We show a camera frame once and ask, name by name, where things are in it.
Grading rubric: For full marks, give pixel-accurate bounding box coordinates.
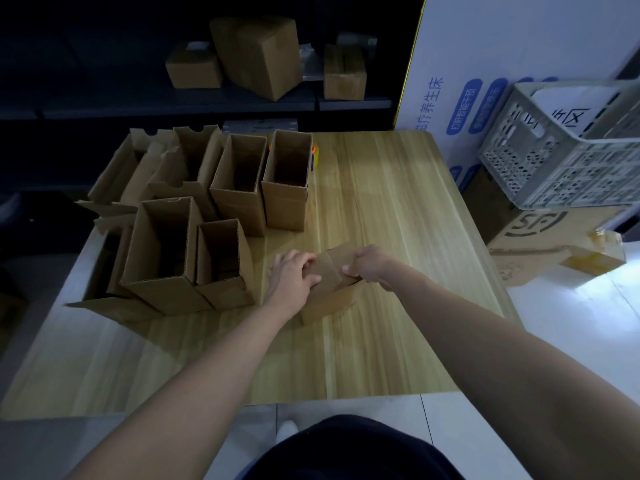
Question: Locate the person's right hand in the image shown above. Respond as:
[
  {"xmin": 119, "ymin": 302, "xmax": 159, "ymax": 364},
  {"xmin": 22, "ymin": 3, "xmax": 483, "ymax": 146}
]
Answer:
[{"xmin": 341, "ymin": 244, "xmax": 401, "ymax": 293}]

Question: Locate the person's left hand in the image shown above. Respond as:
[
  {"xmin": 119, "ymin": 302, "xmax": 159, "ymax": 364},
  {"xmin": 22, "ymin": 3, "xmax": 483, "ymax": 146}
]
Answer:
[{"xmin": 265, "ymin": 249, "xmax": 323, "ymax": 321}]

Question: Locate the small brown cardboard box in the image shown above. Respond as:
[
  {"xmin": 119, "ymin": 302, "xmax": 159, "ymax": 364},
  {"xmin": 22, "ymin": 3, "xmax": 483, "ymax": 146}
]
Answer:
[
  {"xmin": 195, "ymin": 218, "xmax": 257, "ymax": 311},
  {"xmin": 299, "ymin": 242, "xmax": 369, "ymax": 325}
]

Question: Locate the cluster of cardboard boxes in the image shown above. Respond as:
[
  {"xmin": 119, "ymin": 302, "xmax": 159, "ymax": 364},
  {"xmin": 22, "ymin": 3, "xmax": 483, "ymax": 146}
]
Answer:
[{"xmin": 65, "ymin": 124, "xmax": 313, "ymax": 325}]

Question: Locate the white plastic crate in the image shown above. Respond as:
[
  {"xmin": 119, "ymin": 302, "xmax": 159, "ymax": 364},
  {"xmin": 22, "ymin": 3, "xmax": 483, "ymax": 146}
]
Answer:
[{"xmin": 477, "ymin": 78, "xmax": 640, "ymax": 211}]

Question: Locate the person's right forearm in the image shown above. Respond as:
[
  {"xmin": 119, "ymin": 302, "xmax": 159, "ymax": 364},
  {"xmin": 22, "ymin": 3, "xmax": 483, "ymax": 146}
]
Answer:
[{"xmin": 385, "ymin": 259, "xmax": 640, "ymax": 480}]

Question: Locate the person's left forearm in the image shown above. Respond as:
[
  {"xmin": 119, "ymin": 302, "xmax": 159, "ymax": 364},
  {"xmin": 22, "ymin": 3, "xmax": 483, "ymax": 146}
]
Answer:
[{"xmin": 65, "ymin": 294, "xmax": 296, "ymax": 480}]

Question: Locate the person's white left shoe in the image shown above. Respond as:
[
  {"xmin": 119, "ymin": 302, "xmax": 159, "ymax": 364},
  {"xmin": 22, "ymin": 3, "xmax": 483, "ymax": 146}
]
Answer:
[{"xmin": 275, "ymin": 419, "xmax": 300, "ymax": 444}]

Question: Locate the person's dark shirt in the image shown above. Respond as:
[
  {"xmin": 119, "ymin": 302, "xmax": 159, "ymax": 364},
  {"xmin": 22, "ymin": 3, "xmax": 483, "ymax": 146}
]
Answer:
[{"xmin": 255, "ymin": 414, "xmax": 466, "ymax": 480}]

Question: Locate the large brown carton black logo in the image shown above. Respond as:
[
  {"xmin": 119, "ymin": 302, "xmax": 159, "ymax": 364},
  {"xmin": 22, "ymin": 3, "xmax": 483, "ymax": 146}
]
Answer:
[{"xmin": 461, "ymin": 164, "xmax": 631, "ymax": 288}]

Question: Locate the small sealed brown carton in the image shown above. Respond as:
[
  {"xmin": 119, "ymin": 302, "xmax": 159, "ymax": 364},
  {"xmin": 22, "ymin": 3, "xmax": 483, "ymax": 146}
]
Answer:
[{"xmin": 323, "ymin": 43, "xmax": 369, "ymax": 101}]

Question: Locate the dark metal shelf unit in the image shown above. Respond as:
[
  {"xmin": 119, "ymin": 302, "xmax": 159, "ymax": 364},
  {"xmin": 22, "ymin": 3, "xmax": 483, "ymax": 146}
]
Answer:
[{"xmin": 0, "ymin": 0, "xmax": 426, "ymax": 195}]

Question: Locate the large sealed brown carton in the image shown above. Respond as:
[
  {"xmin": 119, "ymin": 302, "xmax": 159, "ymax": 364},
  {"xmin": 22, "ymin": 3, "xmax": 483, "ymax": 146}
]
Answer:
[{"xmin": 209, "ymin": 15, "xmax": 305, "ymax": 102}]

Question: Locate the grey wrapped item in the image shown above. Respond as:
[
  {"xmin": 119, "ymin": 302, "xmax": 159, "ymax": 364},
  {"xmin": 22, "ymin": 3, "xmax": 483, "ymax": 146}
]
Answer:
[{"xmin": 335, "ymin": 30, "xmax": 379, "ymax": 63}]

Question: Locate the small carton with white label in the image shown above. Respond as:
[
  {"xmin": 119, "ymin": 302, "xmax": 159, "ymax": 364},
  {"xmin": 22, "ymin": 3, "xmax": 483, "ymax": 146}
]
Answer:
[{"xmin": 165, "ymin": 41, "xmax": 224, "ymax": 89}]

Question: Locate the white paper sign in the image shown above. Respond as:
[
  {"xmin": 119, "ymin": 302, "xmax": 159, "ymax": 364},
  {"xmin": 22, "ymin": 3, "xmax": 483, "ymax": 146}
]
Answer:
[{"xmin": 529, "ymin": 86, "xmax": 623, "ymax": 138}]

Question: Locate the large white printed carton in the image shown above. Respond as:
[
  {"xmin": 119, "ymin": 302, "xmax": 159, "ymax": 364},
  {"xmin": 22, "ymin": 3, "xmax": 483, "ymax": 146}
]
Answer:
[{"xmin": 393, "ymin": 0, "xmax": 640, "ymax": 193}]

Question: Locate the white plastic bag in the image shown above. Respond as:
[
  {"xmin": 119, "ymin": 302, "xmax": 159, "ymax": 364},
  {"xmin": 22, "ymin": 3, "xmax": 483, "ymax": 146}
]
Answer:
[{"xmin": 0, "ymin": 192, "xmax": 22, "ymax": 227}]

